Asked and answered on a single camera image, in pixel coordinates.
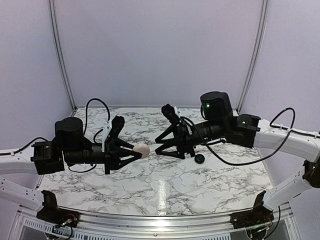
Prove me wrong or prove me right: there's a pink round earbud case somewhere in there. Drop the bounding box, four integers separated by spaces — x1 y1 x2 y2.
132 143 150 158

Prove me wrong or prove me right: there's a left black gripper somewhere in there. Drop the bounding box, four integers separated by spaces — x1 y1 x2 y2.
63 138 142 175

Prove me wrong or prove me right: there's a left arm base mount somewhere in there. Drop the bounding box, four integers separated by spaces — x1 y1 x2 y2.
36 190 80 228

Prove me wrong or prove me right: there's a right corner frame post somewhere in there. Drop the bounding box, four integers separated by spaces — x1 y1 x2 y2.
236 0 270 113

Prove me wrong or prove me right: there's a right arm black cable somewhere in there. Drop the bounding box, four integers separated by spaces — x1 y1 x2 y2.
179 107 296 166

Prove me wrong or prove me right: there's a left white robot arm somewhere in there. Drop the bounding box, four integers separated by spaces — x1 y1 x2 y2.
0 116 150 176

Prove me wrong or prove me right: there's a left corner frame post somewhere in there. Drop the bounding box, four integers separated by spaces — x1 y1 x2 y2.
47 0 77 112

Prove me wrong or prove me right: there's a black round earbud case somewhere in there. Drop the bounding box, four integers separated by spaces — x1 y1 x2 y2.
194 154 205 164

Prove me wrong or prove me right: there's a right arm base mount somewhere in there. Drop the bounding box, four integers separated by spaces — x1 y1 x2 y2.
230 190 274 229

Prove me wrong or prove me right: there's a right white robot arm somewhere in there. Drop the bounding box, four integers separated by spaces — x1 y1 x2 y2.
155 91 320 224

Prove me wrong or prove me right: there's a corner frame post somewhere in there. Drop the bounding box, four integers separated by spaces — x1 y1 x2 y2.
47 0 77 112
236 0 270 113

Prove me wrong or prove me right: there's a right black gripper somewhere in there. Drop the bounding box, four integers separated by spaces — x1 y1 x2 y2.
155 119 227 160

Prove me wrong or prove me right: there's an aluminium front rail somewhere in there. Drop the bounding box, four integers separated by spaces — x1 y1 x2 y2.
14 209 296 240

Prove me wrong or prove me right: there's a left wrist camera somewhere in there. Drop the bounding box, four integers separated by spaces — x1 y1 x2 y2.
101 115 125 153

